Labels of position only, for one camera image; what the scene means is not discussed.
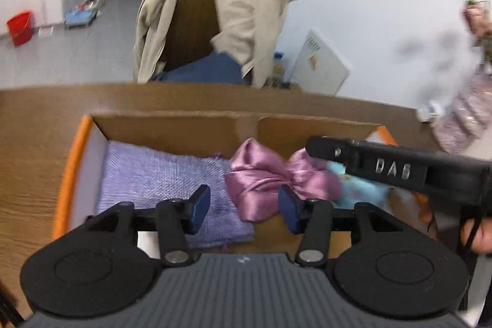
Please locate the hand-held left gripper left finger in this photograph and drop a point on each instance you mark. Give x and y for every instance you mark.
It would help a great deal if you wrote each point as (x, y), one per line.
(200, 205)

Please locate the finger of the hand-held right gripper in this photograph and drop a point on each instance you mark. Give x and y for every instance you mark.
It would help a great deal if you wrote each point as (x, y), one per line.
(326, 148)

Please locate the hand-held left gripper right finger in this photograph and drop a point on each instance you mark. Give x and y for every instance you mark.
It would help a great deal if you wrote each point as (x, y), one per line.
(288, 207)

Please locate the pink satin bow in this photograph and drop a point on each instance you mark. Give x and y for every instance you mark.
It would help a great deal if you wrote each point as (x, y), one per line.
(261, 178)

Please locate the blue plush toy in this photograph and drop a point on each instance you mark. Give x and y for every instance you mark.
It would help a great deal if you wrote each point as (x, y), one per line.
(365, 191)

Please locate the red cardboard box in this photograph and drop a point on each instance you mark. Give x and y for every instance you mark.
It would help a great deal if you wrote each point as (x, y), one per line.
(173, 128)

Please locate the person's right hand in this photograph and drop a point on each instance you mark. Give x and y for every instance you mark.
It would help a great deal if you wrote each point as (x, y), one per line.
(480, 235)

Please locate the small white bottle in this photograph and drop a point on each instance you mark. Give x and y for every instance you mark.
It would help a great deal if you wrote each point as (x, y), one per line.
(428, 112)

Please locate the lavender ceramic vase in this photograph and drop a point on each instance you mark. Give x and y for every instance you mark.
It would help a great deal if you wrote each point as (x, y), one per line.
(469, 109)

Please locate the white board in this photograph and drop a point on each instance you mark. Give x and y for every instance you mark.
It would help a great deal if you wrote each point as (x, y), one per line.
(319, 63)

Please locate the yellow bottle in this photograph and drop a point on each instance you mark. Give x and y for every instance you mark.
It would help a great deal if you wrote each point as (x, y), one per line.
(278, 66)

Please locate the blue cloth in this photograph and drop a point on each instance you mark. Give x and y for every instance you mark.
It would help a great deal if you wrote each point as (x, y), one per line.
(207, 72)

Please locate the dried pink roses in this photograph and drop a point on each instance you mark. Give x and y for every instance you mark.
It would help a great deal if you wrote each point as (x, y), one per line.
(478, 18)

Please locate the beige coat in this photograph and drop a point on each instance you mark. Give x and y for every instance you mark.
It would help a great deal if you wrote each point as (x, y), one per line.
(246, 5)

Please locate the brown chair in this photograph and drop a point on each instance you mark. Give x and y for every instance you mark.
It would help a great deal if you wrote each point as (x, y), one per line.
(192, 28)

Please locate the red bucket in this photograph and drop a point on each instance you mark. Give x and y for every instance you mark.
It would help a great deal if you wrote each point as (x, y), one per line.
(20, 29)

